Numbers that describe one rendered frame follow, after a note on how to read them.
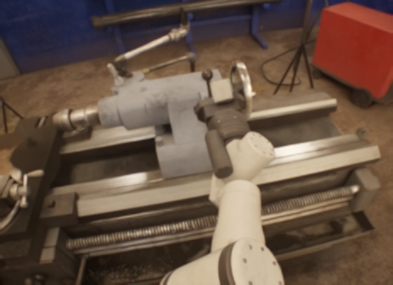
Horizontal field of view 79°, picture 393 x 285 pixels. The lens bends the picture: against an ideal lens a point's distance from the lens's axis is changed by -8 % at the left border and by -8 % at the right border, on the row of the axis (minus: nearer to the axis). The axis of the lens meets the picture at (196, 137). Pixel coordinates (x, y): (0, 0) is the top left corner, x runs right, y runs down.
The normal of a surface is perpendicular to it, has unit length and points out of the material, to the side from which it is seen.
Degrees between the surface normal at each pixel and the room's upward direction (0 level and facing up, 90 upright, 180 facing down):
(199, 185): 36
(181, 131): 70
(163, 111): 86
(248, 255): 46
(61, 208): 0
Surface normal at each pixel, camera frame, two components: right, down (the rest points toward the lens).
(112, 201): 0.02, -0.18
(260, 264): 0.65, -0.57
